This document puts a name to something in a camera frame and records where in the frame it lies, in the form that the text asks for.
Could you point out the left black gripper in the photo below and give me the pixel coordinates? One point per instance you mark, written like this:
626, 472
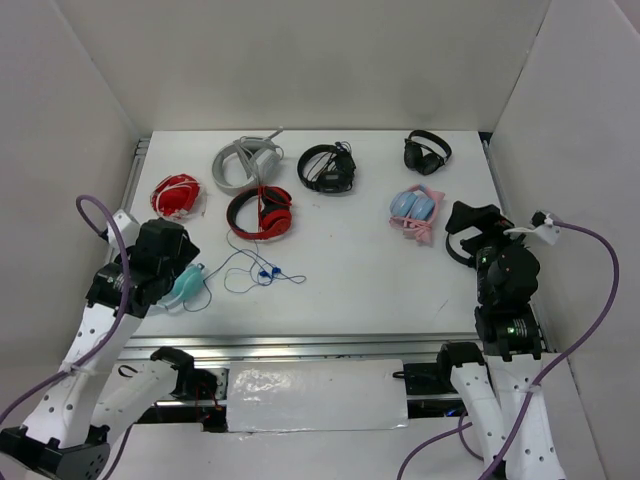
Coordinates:
187, 252

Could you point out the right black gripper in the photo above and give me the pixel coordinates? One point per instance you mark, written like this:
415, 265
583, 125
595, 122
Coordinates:
463, 215

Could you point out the teal cat-ear headphones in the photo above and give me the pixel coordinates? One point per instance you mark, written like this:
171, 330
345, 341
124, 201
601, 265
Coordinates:
186, 288

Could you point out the blue earphones with cable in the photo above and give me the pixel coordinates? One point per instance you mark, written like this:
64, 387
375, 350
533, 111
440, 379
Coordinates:
260, 272

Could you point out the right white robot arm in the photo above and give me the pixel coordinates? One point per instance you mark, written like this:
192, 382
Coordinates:
495, 378

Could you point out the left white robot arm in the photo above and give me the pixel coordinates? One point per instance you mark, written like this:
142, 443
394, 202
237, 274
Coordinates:
70, 433

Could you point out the red folded headphones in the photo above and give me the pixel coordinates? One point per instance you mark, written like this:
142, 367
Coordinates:
179, 197

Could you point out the pink and blue headphones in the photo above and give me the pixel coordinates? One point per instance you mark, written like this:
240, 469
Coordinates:
414, 211

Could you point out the black on-ear headphones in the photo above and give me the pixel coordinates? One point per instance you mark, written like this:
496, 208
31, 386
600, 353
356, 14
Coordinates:
425, 152

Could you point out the red and black headphones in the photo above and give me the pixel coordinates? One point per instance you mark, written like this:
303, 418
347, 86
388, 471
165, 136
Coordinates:
274, 212

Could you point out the grey white gaming headset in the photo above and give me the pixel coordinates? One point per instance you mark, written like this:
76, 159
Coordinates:
259, 156

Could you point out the white taped cover plate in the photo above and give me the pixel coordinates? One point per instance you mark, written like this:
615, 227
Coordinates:
327, 395

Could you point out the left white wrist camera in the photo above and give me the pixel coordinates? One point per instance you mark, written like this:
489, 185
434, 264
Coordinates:
128, 227

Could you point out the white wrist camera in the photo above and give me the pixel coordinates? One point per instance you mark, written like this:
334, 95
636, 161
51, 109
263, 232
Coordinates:
542, 229
128, 227

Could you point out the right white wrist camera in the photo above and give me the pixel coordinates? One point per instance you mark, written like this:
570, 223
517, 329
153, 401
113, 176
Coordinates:
542, 229

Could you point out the black headset with cable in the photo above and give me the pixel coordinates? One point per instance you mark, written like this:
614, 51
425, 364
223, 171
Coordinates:
327, 168

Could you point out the aluminium rail frame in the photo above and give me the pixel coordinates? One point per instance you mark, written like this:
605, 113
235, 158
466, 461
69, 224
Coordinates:
351, 285

